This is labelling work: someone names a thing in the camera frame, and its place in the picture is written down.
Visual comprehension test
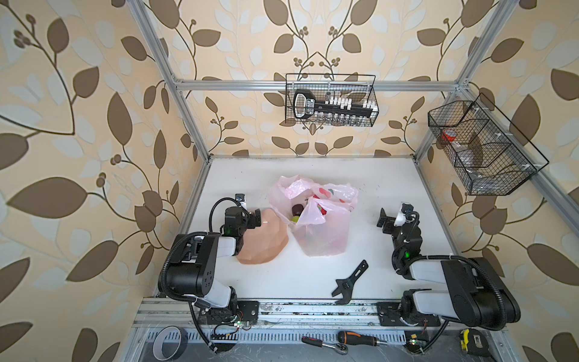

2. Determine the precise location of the peach fruit plate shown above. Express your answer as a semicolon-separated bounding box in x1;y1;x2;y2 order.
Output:
236;208;289;265

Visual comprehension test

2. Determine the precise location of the dark purple mangosteen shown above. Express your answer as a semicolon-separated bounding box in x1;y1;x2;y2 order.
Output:
292;204;305;217

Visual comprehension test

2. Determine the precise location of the pink plastic bag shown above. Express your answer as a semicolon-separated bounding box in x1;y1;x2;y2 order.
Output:
267;175;359;257

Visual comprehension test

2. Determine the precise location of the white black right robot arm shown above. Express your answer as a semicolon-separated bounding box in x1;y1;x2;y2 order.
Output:
377;203;522;357

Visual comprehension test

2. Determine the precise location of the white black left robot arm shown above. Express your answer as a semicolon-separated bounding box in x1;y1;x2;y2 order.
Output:
158;194;262;354

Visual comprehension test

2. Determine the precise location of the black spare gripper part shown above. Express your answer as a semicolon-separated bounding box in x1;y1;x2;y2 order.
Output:
332;259;369;306

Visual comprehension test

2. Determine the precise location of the orange black screwdriver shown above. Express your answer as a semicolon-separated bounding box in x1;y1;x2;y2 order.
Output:
337;330;387;347

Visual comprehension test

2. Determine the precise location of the yellow black tape measure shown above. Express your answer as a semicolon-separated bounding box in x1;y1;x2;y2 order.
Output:
460;328;491;357

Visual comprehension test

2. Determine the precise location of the black ratchet wrench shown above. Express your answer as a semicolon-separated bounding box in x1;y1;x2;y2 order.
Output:
301;336;348;355

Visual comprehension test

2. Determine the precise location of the black socket set holder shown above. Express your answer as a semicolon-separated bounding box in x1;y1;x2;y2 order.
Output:
289;89;379;121

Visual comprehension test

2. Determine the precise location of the black tape roll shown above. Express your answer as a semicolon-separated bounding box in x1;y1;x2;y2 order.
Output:
152;326;188;361

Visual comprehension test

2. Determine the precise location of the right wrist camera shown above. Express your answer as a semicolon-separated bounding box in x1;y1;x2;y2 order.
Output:
394;203;414;227

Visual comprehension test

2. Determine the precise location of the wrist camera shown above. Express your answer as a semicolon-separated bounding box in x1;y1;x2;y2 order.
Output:
394;203;414;227
235;193;246;208

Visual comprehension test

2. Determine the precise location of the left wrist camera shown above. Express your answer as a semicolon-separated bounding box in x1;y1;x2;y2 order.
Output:
235;193;246;208

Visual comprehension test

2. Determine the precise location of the black wire basket right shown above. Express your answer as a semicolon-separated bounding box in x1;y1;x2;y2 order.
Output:
428;94;549;196

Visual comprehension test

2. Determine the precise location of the black wire basket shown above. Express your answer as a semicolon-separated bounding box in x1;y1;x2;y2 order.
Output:
284;72;379;128
428;94;549;196

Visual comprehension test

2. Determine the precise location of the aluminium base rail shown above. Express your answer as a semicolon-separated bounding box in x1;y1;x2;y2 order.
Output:
119;298;481;361

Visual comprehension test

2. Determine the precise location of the black wire basket centre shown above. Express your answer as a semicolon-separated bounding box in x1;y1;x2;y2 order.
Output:
284;72;379;128

